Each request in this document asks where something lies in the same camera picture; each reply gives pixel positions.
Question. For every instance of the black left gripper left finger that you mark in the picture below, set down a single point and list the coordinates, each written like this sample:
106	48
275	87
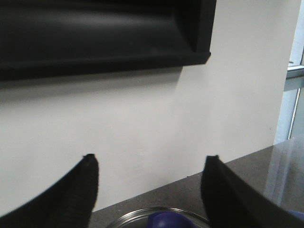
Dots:
66	204

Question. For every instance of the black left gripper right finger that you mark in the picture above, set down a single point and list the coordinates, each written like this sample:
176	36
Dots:
229	202

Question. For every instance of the glass pot lid blue knob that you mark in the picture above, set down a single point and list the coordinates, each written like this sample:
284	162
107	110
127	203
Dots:
160	217

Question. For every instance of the black range hood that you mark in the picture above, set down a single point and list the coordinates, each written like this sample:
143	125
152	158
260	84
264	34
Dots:
53	38

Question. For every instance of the window frame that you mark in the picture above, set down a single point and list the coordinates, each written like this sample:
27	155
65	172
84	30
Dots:
295	70

